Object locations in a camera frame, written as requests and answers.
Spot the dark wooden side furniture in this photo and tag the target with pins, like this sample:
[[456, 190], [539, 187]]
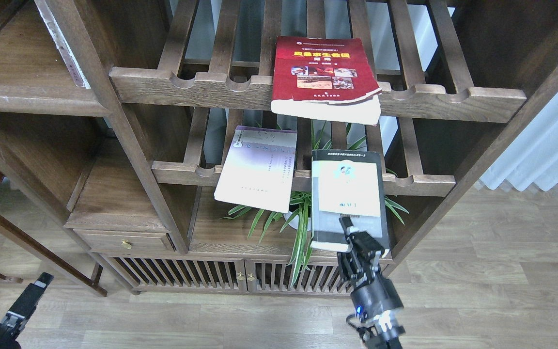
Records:
[[29, 244]]

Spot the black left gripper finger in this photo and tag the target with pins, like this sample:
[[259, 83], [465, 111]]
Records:
[[22, 309]]

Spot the white plant pot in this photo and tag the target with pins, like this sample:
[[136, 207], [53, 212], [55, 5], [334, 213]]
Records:
[[294, 221]]

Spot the white lavender book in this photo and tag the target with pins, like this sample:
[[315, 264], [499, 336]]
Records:
[[258, 171]]

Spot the white pleated curtain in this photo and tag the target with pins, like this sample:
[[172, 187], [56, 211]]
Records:
[[531, 160]]

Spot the red cover book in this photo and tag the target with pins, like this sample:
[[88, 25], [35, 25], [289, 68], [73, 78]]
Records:
[[325, 79]]

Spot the brass drawer knob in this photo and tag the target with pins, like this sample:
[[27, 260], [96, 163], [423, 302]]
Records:
[[126, 244]]

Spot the green spider plant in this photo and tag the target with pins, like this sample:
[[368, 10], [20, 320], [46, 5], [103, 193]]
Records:
[[301, 204]]

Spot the dark wooden bookshelf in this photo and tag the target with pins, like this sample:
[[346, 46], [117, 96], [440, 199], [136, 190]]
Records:
[[108, 127]]

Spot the black yellow cover book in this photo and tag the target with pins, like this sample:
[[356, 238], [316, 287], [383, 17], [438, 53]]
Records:
[[347, 183]]

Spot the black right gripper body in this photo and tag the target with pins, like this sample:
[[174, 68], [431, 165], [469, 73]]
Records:
[[374, 299]]

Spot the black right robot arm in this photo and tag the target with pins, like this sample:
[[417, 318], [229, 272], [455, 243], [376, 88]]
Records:
[[380, 334]]

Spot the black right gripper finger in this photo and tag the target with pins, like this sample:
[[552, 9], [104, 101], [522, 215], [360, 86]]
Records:
[[361, 241], [352, 266]]

